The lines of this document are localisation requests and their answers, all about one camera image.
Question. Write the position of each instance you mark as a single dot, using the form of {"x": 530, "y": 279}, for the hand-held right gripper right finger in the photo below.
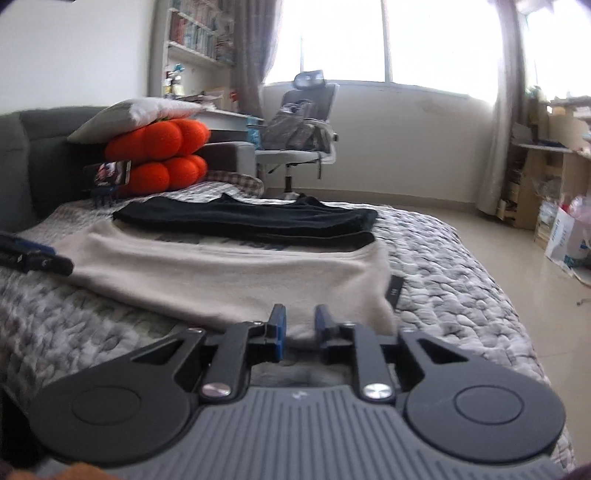
{"x": 321, "y": 330}

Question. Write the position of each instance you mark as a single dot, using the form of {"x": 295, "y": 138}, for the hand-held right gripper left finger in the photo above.
{"x": 278, "y": 330}

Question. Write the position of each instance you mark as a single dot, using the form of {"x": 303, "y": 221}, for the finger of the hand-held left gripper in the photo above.
{"x": 46, "y": 264}

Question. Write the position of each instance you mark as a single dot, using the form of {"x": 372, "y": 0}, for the beige printed shirt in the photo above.
{"x": 207, "y": 281}

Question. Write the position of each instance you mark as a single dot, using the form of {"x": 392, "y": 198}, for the black shirt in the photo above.
{"x": 240, "y": 221}

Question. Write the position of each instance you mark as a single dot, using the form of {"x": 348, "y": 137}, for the blue phone stand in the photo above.
{"x": 105, "y": 196}

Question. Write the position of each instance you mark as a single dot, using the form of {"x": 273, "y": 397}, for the grey sofa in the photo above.
{"x": 41, "y": 152}

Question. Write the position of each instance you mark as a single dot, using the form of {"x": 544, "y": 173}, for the grey patterned quilt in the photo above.
{"x": 461, "y": 295}

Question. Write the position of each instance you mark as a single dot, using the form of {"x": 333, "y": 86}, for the brown plaid blanket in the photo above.
{"x": 235, "y": 180}

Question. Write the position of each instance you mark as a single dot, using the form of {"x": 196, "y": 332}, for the orange plush cushion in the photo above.
{"x": 157, "y": 138}

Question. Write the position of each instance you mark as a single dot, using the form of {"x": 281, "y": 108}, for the grey office chair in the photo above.
{"x": 286, "y": 157}

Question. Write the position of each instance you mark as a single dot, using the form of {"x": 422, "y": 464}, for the white pillow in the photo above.
{"x": 134, "y": 113}

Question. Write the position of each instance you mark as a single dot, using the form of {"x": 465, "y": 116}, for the grey backpack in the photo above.
{"x": 291, "y": 129}

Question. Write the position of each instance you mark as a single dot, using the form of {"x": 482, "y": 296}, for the white desk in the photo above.
{"x": 226, "y": 117}

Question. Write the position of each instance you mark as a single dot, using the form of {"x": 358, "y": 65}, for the white bookshelf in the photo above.
{"x": 159, "y": 46}

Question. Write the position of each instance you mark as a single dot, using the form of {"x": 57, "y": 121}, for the wooden shelf unit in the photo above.
{"x": 531, "y": 184}

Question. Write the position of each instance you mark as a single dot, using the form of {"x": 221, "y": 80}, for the white paper bag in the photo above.
{"x": 563, "y": 235}

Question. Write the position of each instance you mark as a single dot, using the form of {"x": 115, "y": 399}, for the grey patterned curtain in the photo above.
{"x": 251, "y": 55}
{"x": 503, "y": 115}

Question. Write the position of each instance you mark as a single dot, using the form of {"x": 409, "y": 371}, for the rows of books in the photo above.
{"x": 198, "y": 32}

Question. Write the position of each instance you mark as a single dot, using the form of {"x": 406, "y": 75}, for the window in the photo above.
{"x": 438, "y": 41}

